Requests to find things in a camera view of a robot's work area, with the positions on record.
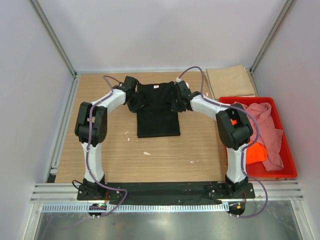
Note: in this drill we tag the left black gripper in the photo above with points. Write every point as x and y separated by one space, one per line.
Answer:
137 107

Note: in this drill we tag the pink t-shirt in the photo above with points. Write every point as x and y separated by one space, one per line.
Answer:
271 136

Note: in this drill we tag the black t-shirt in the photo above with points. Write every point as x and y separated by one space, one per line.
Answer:
153 111

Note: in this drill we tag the white slotted cable duct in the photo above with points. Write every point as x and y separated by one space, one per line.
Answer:
101 208

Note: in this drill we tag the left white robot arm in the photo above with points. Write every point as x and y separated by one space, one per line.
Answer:
91 129

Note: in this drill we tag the orange t-shirt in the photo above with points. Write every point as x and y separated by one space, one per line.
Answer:
256 153

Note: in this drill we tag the red plastic bin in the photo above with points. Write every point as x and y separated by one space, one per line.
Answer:
257 169

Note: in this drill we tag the folded beige t-shirt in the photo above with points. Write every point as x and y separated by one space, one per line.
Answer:
235 81

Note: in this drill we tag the aluminium frame post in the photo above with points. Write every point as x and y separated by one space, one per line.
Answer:
284 12
52 35

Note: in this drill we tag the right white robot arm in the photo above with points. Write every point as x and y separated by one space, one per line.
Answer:
234 130

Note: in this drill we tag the left aluminium frame post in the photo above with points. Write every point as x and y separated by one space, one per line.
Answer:
52 35

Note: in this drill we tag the right aluminium frame post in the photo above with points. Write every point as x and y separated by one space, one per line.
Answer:
284 12

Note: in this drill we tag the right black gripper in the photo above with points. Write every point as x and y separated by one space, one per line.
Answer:
175 109

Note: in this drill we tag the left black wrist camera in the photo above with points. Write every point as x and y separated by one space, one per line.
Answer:
129 84

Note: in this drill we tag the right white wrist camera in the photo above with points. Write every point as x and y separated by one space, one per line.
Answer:
182 87

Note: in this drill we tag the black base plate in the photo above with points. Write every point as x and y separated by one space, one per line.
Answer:
162 193

